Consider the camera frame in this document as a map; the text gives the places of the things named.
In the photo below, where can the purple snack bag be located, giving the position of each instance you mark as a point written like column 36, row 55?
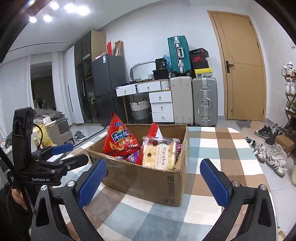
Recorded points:
column 132, row 158

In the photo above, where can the yellow snack bag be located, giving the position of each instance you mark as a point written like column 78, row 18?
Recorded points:
column 39, row 138

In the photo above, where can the stacked shoe boxes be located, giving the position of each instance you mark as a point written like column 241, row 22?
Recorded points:
column 199, row 63

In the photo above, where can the grey slippers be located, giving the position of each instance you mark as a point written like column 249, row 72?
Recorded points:
column 79, row 136

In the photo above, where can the person's left hand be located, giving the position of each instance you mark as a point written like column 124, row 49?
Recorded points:
column 18, row 198

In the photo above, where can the black box on desk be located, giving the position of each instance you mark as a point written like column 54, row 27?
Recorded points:
column 161, row 71

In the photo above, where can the woven laundry basket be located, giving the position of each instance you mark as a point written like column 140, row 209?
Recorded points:
column 140, row 110

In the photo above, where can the red corn chips bag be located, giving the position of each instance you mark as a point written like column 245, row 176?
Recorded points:
column 119, row 141

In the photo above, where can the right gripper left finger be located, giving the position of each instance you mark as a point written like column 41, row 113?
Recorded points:
column 48, row 222

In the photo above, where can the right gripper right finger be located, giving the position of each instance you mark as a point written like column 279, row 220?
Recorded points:
column 259, row 221

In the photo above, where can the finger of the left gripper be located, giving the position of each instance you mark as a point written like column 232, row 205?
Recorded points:
column 50, row 150
column 70, row 163

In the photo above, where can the white drawer cabinet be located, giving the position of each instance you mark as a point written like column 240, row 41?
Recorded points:
column 162, row 106

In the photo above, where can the teal suitcase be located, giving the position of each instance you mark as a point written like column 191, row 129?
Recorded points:
column 180, row 55

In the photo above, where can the wooden door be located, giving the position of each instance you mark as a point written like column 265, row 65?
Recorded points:
column 242, row 66

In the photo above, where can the silver aluminium suitcase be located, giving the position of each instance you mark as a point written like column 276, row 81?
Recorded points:
column 205, row 101

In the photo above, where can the white desk with drawers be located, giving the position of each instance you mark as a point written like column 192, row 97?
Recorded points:
column 142, row 87

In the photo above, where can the black refrigerator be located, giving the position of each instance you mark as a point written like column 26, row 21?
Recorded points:
column 108, row 73

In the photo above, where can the small brown cardboard box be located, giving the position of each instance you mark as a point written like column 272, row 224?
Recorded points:
column 285, row 142

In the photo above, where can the white red snack bag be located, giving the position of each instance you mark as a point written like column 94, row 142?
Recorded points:
column 154, row 131

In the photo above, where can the shoes on floor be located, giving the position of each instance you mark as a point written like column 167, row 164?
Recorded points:
column 270, row 152

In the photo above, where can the shoe rack with shoes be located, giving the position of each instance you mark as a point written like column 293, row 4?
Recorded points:
column 288, row 73

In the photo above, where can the clear bread pack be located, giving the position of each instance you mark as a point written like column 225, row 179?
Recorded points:
column 160, row 153

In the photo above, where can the plaid tablecloth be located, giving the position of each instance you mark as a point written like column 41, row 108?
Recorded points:
column 136, row 203

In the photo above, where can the beige suitcase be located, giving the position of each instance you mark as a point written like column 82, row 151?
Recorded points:
column 182, row 99

